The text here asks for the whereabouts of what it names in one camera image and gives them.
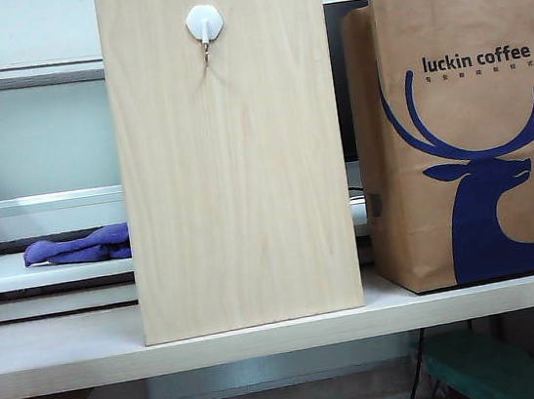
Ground grey glass office partition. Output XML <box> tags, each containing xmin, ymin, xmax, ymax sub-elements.
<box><xmin>0</xmin><ymin>53</ymin><xmax>124</xmax><ymax>219</ymax></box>

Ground black cable under table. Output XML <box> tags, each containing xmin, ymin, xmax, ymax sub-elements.
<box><xmin>396</xmin><ymin>328</ymin><xmax>435</xmax><ymax>399</ymax></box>

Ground white adhesive wall hook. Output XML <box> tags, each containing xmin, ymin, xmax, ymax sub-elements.
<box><xmin>182</xmin><ymin>1</ymin><xmax>231</xmax><ymax>68</ymax></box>

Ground green plastic bin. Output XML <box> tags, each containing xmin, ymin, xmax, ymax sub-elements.
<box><xmin>415</xmin><ymin>321</ymin><xmax>534</xmax><ymax>399</ymax></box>

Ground purple cloth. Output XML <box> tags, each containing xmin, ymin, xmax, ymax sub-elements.
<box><xmin>20</xmin><ymin>220</ymin><xmax>134</xmax><ymax>272</ymax></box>

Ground black computer monitor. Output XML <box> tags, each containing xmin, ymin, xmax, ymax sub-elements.
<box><xmin>322</xmin><ymin>0</ymin><xmax>390</xmax><ymax>164</ymax></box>

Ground brown luckin coffee paper bag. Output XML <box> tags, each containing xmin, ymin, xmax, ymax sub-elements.
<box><xmin>336</xmin><ymin>0</ymin><xmax>534</xmax><ymax>302</ymax></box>

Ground light wooden upright board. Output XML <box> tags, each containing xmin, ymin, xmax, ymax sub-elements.
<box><xmin>93</xmin><ymin>0</ymin><xmax>367</xmax><ymax>349</ymax></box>

